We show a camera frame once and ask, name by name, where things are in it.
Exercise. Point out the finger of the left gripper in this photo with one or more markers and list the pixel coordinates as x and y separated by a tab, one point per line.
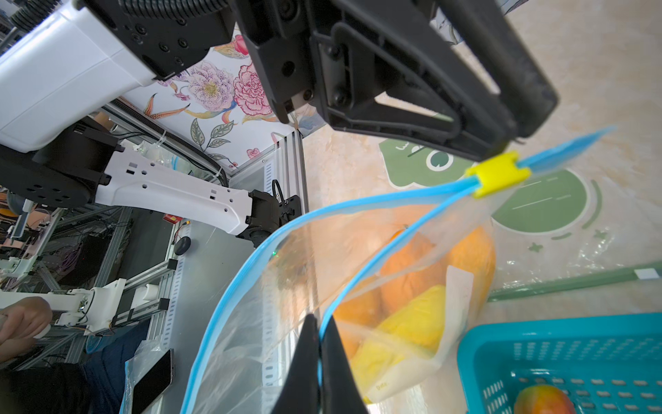
525	90

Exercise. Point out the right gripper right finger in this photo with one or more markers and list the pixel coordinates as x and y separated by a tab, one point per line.
338	391

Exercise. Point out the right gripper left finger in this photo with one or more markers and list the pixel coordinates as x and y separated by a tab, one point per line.
300	393

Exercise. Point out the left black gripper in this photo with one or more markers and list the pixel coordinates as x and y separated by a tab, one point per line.
396	81

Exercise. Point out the yellow zipper slider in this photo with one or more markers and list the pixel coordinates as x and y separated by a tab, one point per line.
497	174

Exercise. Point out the small yellow-orange mango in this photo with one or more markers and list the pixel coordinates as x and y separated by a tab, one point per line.
356	318

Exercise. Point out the yellow-green mango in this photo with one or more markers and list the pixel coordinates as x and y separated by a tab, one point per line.
399	352

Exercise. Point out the clear blue-zip bag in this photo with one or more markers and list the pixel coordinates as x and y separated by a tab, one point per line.
326	257

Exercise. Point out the clear green-zip bag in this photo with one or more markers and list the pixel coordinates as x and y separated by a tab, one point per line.
563	229

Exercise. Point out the teal plastic basket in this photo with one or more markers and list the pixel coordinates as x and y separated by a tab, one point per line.
602	364

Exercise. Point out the large orange mango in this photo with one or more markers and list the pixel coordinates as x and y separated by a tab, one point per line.
476	254

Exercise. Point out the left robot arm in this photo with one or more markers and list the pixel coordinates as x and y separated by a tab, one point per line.
77	57

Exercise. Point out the red mango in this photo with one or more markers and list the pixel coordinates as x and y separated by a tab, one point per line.
542	399

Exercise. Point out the black smartphone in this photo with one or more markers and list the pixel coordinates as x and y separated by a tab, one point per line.
153	383

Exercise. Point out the person's hand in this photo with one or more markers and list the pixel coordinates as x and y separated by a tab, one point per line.
23	321

